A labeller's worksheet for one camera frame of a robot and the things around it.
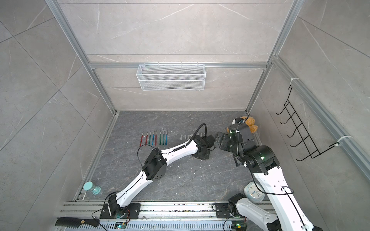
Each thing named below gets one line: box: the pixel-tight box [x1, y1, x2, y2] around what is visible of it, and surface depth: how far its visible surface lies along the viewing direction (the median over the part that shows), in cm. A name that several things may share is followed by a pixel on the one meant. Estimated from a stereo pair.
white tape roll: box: [243, 181, 266, 203], surface depth 79 cm
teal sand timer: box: [82, 180, 102, 195], surface depth 76 cm
